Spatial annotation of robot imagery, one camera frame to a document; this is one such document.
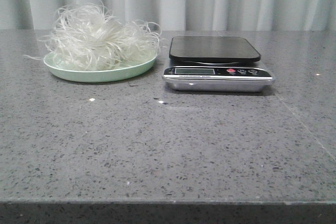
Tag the silver black kitchen scale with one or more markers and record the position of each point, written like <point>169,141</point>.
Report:
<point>214,63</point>

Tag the light green round plate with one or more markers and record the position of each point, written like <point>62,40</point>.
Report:
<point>97,76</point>

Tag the white vermicelli noodle bundle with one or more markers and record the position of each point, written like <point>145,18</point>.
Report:
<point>89,37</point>

